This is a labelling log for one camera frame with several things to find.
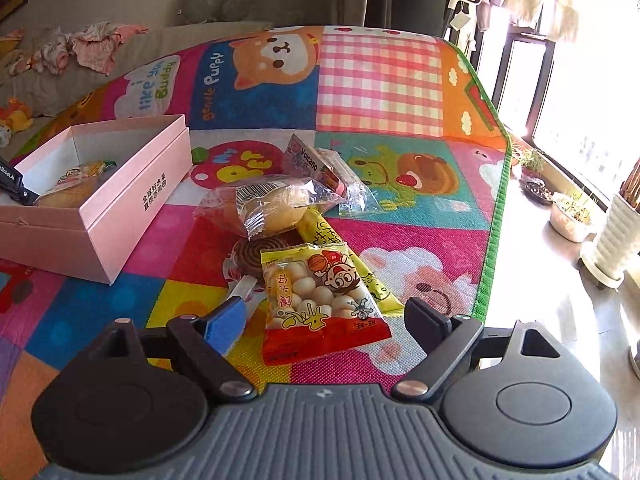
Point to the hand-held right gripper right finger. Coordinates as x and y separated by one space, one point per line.
425 327

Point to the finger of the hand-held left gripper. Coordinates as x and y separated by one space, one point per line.
20 194

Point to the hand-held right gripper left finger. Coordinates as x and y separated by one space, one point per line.
227 327

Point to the yellow pastry packet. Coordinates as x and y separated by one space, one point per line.
75 185

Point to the clear bread bun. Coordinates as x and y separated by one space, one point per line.
250 260

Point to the red yellow ball snack packet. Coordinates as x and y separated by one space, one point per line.
320 320

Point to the pink cardboard box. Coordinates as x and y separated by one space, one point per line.
125 210

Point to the clear bread packet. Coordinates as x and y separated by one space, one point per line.
270 207

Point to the yellow snack bar packet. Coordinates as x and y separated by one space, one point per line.
320 232

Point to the orange plush toy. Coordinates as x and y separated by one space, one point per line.
15 117

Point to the white pink clothes pile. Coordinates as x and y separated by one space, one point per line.
50 50

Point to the dark plant dish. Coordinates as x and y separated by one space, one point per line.
539 192

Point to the white bowl planter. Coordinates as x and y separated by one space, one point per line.
572 222

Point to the small potted plant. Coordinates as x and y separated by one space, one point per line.
534 162

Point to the white ribbed planter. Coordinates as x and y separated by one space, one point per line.
617 240

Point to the colourful cartoon play mat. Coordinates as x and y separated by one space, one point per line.
380 80

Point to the white upright appliance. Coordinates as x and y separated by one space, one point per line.
462 15

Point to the dark window frame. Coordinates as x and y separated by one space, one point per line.
547 80

